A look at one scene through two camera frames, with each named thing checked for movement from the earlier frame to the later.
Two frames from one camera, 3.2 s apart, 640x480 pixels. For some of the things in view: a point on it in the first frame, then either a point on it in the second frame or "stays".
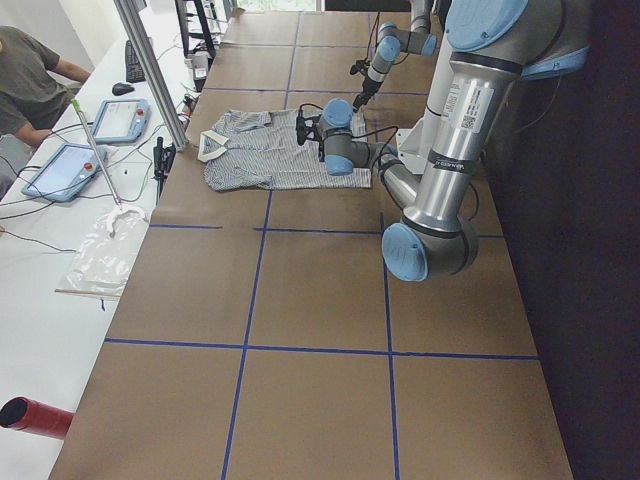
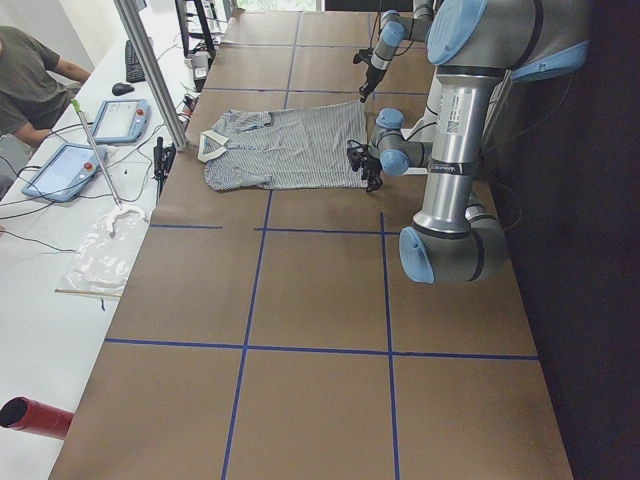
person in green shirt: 34,90 stays
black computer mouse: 119,89 stays
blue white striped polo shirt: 250,148 stays
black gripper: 360,67 → 364,55
